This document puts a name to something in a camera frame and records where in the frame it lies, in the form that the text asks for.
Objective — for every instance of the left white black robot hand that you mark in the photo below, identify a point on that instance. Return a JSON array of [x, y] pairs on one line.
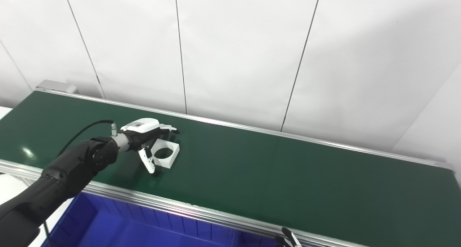
[[142, 126]]

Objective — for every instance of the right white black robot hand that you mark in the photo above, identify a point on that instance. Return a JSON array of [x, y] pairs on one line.
[[288, 239]]

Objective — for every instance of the white square part with hole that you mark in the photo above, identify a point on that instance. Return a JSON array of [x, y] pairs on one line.
[[174, 153]]

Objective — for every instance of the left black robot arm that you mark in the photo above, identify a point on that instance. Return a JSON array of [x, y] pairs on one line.
[[61, 175]]

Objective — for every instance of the blue plastic bin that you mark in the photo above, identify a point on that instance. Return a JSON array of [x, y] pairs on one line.
[[126, 229], [259, 242]]

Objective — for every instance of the green conveyor belt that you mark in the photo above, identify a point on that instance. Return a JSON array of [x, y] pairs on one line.
[[288, 175]]

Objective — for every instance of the grey conveyor end housing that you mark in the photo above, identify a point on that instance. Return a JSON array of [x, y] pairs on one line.
[[56, 85]]

